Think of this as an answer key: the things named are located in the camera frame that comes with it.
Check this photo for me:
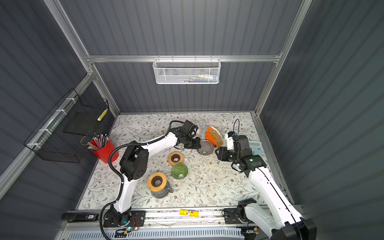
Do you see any wooden dripper ring base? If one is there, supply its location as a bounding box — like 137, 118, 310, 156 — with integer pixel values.
148, 172, 167, 193

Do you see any grey glass dripper cone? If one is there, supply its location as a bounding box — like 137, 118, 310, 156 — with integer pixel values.
197, 140, 215, 156

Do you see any clear grey glass carafe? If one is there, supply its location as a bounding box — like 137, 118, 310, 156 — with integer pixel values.
151, 180, 174, 199

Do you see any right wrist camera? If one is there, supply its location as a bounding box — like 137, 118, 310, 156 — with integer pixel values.
225, 131, 238, 150

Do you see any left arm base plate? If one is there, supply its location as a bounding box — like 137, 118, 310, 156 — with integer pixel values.
103, 210, 147, 228

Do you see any yellow marker in basket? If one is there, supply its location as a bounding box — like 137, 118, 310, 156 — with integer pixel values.
97, 109, 109, 122

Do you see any white mesh wall basket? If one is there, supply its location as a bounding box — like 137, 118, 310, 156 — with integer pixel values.
153, 59, 222, 85

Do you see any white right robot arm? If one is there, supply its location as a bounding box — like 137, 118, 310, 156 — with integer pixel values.
215, 131, 317, 240

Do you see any black corrugated cable conduit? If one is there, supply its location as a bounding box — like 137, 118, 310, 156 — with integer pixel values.
98, 119, 185, 240

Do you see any black wire wall basket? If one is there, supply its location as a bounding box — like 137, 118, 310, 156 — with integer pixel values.
24, 89, 109, 164

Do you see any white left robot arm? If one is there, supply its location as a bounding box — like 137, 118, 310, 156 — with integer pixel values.
106, 120, 201, 220

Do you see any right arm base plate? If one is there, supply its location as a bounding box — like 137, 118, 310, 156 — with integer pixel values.
222, 207, 249, 224

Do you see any white slotted cable duct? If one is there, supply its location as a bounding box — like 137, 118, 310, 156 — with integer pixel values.
67, 227, 245, 240

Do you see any light blue calculator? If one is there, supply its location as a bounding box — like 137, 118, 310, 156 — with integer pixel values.
249, 140, 263, 157

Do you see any green glass dripper cone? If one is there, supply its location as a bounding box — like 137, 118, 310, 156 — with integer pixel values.
171, 163, 189, 180

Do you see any orange coffee filter pack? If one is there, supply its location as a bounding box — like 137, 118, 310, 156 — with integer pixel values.
205, 126, 223, 148

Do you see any red pencil cup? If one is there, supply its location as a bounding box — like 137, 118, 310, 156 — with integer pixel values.
87, 135, 115, 164

